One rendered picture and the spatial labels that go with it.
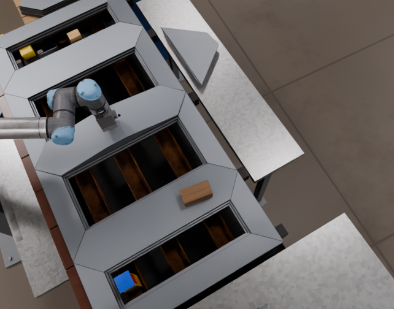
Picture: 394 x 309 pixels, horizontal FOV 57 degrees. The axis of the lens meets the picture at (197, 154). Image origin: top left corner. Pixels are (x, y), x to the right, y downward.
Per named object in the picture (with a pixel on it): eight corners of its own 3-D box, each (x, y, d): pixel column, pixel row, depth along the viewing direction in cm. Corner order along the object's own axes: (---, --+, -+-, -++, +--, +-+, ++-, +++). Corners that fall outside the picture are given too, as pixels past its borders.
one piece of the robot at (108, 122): (116, 108, 140) (126, 127, 155) (109, 91, 144) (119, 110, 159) (92, 118, 139) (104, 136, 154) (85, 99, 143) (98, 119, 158)
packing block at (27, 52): (32, 48, 190) (29, 43, 186) (36, 55, 188) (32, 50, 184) (22, 53, 189) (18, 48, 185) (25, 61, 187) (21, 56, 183)
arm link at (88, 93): (73, 78, 131) (97, 75, 131) (84, 94, 141) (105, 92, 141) (73, 97, 128) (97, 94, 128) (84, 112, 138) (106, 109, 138)
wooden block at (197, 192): (207, 183, 149) (207, 179, 145) (213, 196, 147) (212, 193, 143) (180, 194, 148) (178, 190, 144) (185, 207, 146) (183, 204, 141)
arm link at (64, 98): (43, 111, 128) (75, 106, 128) (46, 85, 133) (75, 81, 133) (53, 122, 135) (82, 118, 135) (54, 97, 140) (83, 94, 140)
